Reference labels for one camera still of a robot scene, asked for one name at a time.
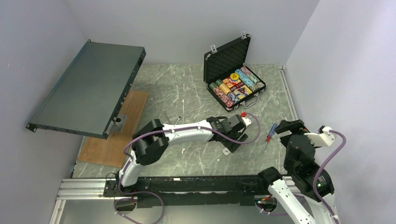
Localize blue playing card deck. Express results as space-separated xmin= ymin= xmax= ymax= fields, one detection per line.
xmin=233 ymin=85 xmax=252 ymax=99

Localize red black triangular button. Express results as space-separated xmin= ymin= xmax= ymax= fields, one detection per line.
xmin=234 ymin=86 xmax=249 ymax=98

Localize black poker set case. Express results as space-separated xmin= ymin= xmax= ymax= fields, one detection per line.
xmin=203 ymin=31 xmax=267 ymax=112

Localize yellow round blind button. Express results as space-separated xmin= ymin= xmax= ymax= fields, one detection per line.
xmin=230 ymin=73 xmax=239 ymax=82

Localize white poker chip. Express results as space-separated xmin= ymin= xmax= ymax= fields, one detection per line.
xmin=222 ymin=148 xmax=231 ymax=156

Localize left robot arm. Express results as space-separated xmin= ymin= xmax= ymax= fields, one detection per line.
xmin=115 ymin=114 xmax=252 ymax=196

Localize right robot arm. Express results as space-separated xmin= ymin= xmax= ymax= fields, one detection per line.
xmin=257 ymin=119 xmax=346 ymax=224

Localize red playing card deck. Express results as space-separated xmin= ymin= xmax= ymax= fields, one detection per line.
xmin=222 ymin=77 xmax=241 ymax=91

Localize silver ratchet wrench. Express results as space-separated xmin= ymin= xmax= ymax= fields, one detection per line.
xmin=175 ymin=116 xmax=183 ymax=125

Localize brown wooden board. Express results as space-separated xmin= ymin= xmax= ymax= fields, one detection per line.
xmin=77 ymin=90 xmax=149 ymax=168

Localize dark rack server chassis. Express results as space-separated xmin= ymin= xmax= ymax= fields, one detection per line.
xmin=26 ymin=41 xmax=146 ymax=139

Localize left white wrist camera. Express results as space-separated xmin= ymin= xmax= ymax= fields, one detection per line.
xmin=240 ymin=112 xmax=252 ymax=127

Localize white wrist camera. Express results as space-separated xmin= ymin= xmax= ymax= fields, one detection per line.
xmin=304 ymin=126 xmax=336 ymax=147
xmin=240 ymin=112 xmax=252 ymax=127

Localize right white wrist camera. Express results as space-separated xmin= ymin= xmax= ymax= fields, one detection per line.
xmin=304 ymin=126 xmax=336 ymax=147

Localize blue handled screwdriver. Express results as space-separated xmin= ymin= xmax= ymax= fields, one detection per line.
xmin=262 ymin=123 xmax=278 ymax=151

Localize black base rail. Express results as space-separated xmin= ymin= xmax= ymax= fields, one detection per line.
xmin=103 ymin=167 xmax=284 ymax=208

